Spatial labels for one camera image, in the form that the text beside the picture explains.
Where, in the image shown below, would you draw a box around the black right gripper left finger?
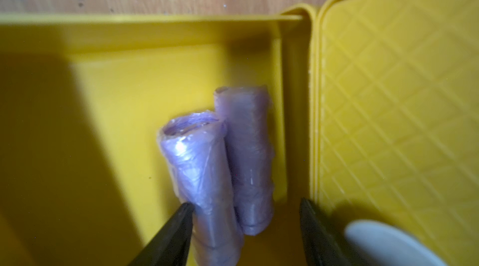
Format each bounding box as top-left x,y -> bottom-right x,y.
128,202 -> 195,266

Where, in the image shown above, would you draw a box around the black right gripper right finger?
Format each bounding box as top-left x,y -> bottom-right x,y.
299,198 -> 352,266

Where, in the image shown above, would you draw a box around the purple trash bag roll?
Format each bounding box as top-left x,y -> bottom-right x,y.
214,86 -> 274,236
157,111 -> 243,266

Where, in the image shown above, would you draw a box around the yellow plastic drawer box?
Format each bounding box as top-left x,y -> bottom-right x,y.
1,0 -> 479,266

